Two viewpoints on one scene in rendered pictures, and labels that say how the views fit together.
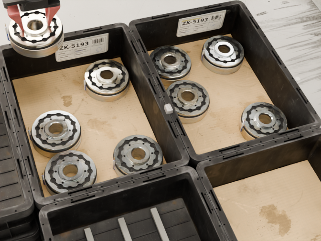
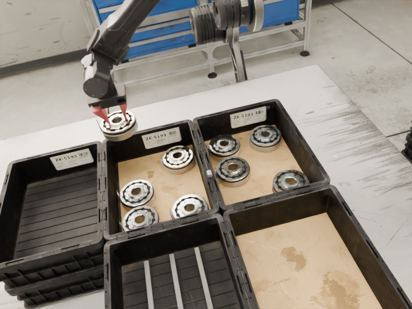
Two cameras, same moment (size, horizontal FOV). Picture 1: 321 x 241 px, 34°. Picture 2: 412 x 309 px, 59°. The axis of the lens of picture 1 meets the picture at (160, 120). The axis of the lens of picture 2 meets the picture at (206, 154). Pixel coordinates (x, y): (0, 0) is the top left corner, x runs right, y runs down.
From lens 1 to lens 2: 30 cm
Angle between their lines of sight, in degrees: 18
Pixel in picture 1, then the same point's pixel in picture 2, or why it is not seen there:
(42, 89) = (136, 167)
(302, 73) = (339, 152)
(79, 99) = (159, 173)
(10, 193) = not seen: hidden behind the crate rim
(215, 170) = (241, 217)
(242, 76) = (279, 153)
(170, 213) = (209, 252)
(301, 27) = (341, 119)
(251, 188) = (276, 233)
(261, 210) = (282, 251)
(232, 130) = (267, 191)
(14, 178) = not seen: hidden behind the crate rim
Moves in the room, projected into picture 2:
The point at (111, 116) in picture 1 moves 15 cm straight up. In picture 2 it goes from (178, 184) to (169, 149)
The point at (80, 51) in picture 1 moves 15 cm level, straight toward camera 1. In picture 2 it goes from (161, 141) to (156, 174)
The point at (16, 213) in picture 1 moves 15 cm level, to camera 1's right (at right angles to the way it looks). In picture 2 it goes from (90, 245) to (145, 256)
